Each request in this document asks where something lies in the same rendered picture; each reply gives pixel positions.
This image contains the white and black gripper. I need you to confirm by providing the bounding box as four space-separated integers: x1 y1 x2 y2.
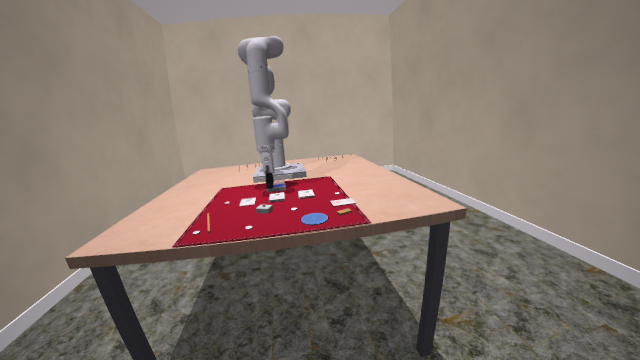
258 151 275 189

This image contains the dark red card cloth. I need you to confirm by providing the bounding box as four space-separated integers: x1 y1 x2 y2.
178 177 366 245

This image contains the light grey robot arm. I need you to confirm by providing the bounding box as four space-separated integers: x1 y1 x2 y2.
238 36 291 171

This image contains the blue round disc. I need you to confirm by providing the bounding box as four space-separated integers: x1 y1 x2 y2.
301 213 328 225

